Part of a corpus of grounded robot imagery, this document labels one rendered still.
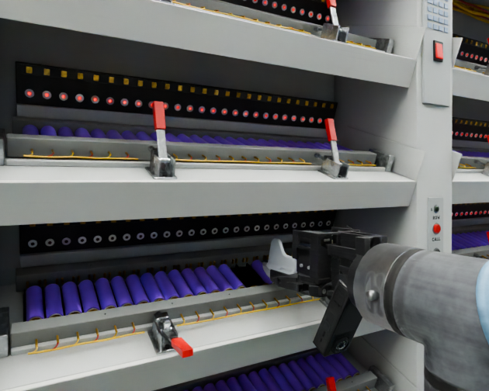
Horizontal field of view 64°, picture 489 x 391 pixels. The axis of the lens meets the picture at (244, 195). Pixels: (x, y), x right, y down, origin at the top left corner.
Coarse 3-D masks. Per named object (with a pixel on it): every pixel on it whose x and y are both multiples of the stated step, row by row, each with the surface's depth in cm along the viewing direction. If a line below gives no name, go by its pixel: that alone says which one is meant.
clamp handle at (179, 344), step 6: (168, 324) 46; (162, 330) 46; (168, 330) 45; (168, 336) 44; (174, 336) 44; (174, 342) 42; (180, 342) 42; (186, 342) 42; (174, 348) 42; (180, 348) 40; (186, 348) 40; (192, 348) 40; (180, 354) 40; (186, 354) 40; (192, 354) 40
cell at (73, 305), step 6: (66, 282) 51; (72, 282) 52; (66, 288) 50; (72, 288) 50; (66, 294) 49; (72, 294) 49; (66, 300) 48; (72, 300) 48; (78, 300) 49; (66, 306) 47; (72, 306) 47; (78, 306) 47; (66, 312) 47; (72, 312) 47; (78, 312) 47
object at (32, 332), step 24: (264, 288) 57; (96, 312) 46; (120, 312) 47; (144, 312) 48; (168, 312) 49; (192, 312) 51; (240, 312) 53; (24, 336) 42; (48, 336) 43; (72, 336) 44; (120, 336) 45
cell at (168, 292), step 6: (156, 276) 57; (162, 276) 56; (156, 282) 57; (162, 282) 55; (168, 282) 55; (162, 288) 54; (168, 288) 54; (174, 288) 55; (162, 294) 54; (168, 294) 53; (174, 294) 53
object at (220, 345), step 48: (192, 240) 64; (240, 240) 68; (288, 240) 73; (0, 288) 51; (0, 336) 40; (144, 336) 47; (192, 336) 49; (240, 336) 50; (288, 336) 53; (0, 384) 38; (48, 384) 39; (96, 384) 41; (144, 384) 44
